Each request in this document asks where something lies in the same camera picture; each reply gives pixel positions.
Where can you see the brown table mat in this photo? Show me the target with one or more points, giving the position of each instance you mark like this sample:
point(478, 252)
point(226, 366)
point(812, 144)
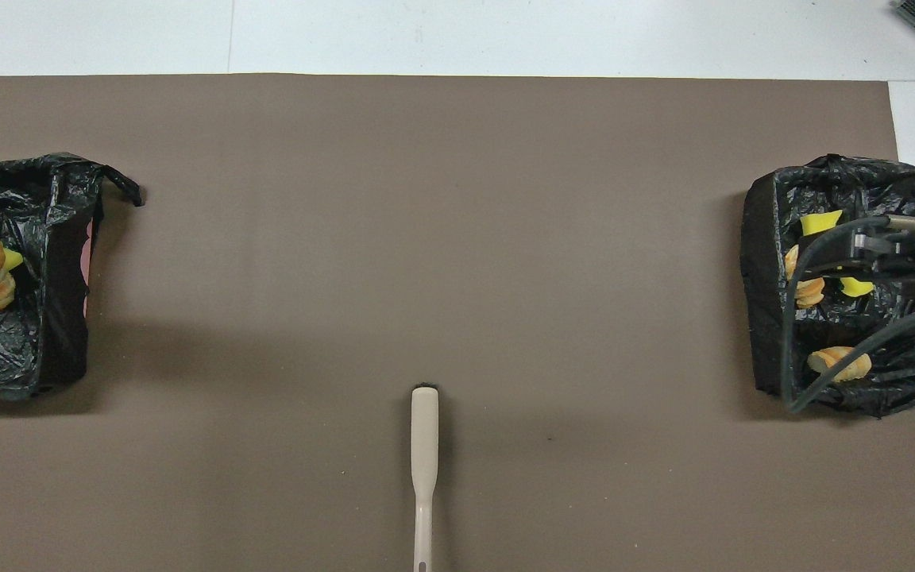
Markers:
point(426, 238)

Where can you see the striped orange croissant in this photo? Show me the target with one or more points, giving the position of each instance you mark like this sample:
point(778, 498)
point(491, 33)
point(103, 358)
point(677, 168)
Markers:
point(839, 364)

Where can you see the beige hand brush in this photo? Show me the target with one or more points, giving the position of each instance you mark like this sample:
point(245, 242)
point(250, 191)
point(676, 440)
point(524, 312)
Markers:
point(424, 445)

